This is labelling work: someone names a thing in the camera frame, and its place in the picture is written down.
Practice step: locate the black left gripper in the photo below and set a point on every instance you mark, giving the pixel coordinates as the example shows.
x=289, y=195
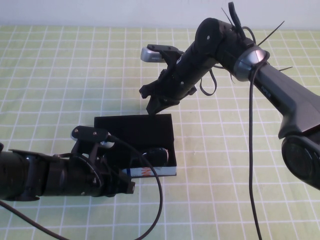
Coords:
x=87, y=177

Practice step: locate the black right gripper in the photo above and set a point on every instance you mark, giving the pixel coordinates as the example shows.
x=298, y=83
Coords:
x=182, y=82

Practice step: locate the black printed glasses case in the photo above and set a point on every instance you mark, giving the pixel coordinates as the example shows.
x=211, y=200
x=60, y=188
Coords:
x=150, y=130

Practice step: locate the black-framed glasses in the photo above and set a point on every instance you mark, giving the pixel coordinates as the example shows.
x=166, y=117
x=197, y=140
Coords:
x=157, y=155

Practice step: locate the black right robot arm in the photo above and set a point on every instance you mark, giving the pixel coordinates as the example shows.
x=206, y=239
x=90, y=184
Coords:
x=287, y=87

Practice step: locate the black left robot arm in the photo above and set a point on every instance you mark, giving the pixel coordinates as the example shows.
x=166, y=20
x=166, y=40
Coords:
x=15, y=172

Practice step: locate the green checked tablecloth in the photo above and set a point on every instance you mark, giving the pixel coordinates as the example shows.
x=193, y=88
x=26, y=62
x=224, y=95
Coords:
x=50, y=75

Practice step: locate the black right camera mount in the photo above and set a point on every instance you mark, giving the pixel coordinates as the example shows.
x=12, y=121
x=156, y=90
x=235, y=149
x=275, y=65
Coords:
x=170, y=61

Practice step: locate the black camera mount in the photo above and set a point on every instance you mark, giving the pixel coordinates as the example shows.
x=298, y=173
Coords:
x=82, y=147
x=170, y=61

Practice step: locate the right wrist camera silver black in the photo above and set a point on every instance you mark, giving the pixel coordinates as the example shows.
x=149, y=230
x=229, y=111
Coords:
x=150, y=55

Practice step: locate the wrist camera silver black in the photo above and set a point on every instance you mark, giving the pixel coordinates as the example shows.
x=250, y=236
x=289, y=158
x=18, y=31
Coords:
x=87, y=132
x=150, y=55

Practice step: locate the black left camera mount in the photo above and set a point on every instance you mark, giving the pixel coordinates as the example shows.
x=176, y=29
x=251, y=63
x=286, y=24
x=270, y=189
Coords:
x=82, y=147

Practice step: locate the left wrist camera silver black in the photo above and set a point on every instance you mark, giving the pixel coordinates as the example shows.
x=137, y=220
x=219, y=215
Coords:
x=87, y=132

